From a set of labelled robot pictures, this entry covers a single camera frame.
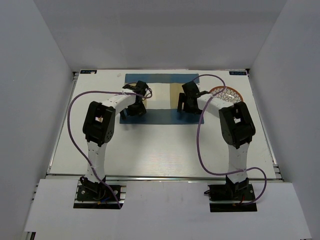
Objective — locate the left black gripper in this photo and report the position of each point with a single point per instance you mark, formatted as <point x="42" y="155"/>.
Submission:
<point x="140" y="110"/>

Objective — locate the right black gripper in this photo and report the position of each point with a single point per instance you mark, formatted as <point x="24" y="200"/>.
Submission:
<point x="182" y="99"/>

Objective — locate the blue beige cloth placemat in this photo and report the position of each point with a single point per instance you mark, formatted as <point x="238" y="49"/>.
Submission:
<point x="161" y="109"/>

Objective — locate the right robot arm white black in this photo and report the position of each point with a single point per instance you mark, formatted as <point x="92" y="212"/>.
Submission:
<point x="237" y="127"/>

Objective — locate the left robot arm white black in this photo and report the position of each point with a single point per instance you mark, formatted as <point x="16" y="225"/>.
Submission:
<point x="99" y="124"/>

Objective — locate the patterned ceramic plate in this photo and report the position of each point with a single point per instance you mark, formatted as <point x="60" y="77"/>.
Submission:
<point x="227" y="94"/>

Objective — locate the right blue corner sticker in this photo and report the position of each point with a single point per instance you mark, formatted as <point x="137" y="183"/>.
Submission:
<point x="238" y="73"/>

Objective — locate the blue corner sticker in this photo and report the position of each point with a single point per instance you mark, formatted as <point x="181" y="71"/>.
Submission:
<point x="238" y="73"/>
<point x="88" y="71"/>

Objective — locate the left blue corner sticker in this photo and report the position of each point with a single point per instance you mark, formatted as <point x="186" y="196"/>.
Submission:
<point x="88" y="71"/>

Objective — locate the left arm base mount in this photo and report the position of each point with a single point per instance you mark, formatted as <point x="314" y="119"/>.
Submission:
<point x="97" y="196"/>

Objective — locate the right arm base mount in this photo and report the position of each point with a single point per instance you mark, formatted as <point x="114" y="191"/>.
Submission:
<point x="231" y="197"/>

